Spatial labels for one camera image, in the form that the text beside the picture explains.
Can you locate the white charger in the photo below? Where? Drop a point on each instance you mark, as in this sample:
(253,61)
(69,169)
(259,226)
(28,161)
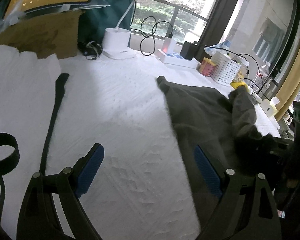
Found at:
(168,46)

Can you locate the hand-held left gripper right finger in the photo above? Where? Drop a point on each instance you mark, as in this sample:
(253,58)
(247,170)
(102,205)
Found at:
(207,172)

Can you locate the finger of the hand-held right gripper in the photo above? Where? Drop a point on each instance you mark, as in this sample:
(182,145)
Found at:
(280,146)

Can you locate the person's right hand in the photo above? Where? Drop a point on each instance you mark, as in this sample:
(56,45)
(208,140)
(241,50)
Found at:
(292,182)

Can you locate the white desk lamp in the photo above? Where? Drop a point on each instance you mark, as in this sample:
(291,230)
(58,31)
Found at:
(116,42)

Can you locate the white perforated plastic basket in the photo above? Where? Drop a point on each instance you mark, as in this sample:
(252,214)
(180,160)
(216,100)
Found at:
(226,70)

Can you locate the balcony railing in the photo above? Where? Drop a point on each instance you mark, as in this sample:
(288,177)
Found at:
(177,7)

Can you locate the clear water bottle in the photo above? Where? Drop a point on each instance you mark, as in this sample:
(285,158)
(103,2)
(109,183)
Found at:
(262,72)

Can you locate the yellow duck snack bag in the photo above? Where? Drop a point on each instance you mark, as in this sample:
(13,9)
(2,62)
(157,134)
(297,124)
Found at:
(237,86)

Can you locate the pink jar with yellow lid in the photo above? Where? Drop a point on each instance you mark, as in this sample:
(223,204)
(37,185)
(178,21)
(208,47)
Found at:
(207,67)

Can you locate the yellow white tissue box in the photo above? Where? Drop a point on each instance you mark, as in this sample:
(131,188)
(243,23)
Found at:
(270,108)

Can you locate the yellow board in plastic wrap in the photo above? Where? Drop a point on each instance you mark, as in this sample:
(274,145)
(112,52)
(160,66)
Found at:
(100,3)

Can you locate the black charger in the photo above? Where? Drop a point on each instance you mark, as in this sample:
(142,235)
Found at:
(187,50)

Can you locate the white textured table cloth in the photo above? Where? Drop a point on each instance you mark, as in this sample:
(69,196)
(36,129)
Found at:
(130,120)

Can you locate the yellow curtain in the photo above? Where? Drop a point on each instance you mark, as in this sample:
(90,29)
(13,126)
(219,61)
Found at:
(293,80)

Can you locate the white power strip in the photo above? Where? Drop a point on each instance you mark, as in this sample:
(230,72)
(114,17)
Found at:
(175,60)

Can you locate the olive green t-shirt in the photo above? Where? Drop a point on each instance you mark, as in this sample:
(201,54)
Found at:
(202,110)

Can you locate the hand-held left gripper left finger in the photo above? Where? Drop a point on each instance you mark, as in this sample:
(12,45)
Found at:
(90,170)

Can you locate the clear snack jar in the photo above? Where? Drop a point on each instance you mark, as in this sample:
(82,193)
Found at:
(241,75)

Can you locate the teal fabric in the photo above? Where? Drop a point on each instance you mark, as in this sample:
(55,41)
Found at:
(102,22)

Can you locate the black window post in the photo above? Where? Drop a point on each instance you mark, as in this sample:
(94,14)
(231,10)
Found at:
(220,12)

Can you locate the brown cardboard box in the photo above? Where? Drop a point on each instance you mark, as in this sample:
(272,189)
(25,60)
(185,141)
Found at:
(40,35)

